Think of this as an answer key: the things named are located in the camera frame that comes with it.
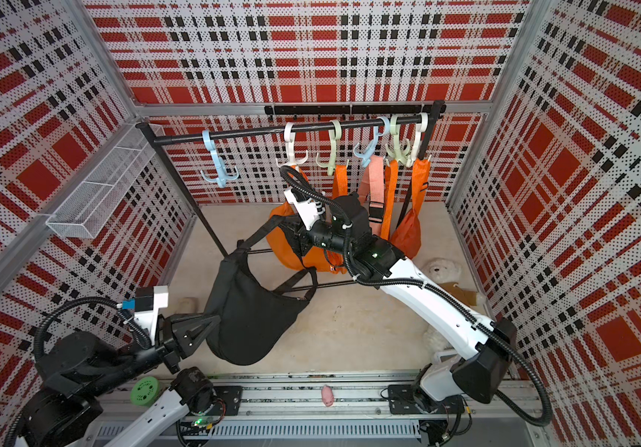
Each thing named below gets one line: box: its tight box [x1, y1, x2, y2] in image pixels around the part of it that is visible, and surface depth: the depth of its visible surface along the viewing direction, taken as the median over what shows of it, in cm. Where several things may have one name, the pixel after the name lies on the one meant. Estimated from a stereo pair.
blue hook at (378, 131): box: [353, 116, 390, 169], surface depth 64 cm
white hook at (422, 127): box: [406, 111, 429, 168], surface depth 66 cm
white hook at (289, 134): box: [275, 121, 309, 168], surface depth 59 cm
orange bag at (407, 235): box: [390, 158, 432, 260], surface depth 75 cm
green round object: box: [130, 376, 160, 407], surface depth 72 cm
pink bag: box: [358, 154, 385, 236], surface depth 71 cm
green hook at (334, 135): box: [315, 119, 350, 177], surface depth 63 cm
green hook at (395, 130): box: [384, 113, 411, 164], surface depth 67 cm
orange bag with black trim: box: [331, 163, 350, 201], surface depth 69 cm
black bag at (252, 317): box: [205, 215, 318, 366], surface depth 54 cm
